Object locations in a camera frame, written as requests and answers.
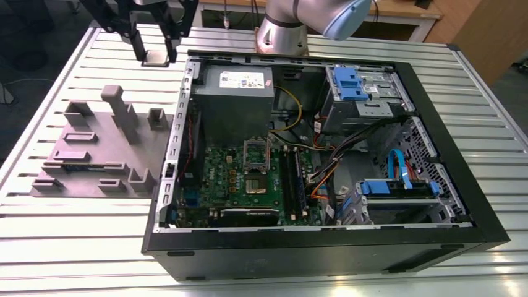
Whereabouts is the black wire bundle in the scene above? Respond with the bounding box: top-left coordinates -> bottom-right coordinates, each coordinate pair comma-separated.
309,116 -> 410,183

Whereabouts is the grey power supply unit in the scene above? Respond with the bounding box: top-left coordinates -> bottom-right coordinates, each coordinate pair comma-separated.
193,65 -> 277,137

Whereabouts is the hard disk in blue carrier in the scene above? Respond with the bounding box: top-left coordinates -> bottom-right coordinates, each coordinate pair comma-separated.
357,179 -> 441,199

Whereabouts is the orange wire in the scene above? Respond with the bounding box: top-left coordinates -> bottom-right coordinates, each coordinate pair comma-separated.
307,182 -> 331,202

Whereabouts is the black graphics card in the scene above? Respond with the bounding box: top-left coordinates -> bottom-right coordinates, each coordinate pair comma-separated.
210,206 -> 282,228

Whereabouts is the tall metal drive cage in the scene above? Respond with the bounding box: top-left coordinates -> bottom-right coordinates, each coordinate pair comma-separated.
322,64 -> 417,132

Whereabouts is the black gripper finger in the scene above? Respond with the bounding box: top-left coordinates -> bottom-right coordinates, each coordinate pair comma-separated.
81,0 -> 149,63
159,0 -> 201,65

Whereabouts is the green motherboard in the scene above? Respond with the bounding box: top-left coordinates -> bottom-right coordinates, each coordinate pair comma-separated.
177,145 -> 327,228

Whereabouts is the silver CPU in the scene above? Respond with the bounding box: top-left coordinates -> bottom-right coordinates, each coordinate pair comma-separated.
141,49 -> 171,67

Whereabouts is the yellow wire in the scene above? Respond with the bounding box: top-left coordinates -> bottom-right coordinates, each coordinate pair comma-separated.
270,85 -> 305,133

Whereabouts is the grey parts rack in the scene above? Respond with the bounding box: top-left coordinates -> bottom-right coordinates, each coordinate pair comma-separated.
31,85 -> 177,199

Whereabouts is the black RAM slot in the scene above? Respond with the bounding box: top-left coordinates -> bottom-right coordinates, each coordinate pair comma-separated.
281,147 -> 293,218

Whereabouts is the blue flat data wire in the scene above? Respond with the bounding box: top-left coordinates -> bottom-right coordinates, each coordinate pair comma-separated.
387,148 -> 414,190

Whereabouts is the blue drive bracket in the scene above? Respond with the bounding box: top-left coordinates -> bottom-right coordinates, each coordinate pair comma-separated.
335,67 -> 370,102

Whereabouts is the black open PC case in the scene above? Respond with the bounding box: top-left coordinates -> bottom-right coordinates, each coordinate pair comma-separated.
142,49 -> 513,282

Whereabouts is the thin red wire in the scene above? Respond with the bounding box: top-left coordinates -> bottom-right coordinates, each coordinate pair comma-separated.
186,116 -> 198,174

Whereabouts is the brown wooden cabinet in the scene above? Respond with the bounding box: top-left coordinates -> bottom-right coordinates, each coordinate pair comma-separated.
425,0 -> 528,87

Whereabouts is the light wooden desk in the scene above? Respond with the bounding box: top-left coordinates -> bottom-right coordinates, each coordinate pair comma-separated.
190,0 -> 446,43

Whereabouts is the low metal disk bay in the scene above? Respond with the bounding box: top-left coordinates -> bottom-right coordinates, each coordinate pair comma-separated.
337,181 -> 471,226

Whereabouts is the metal socket cover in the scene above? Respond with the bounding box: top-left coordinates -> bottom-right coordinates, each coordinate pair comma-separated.
243,138 -> 273,171

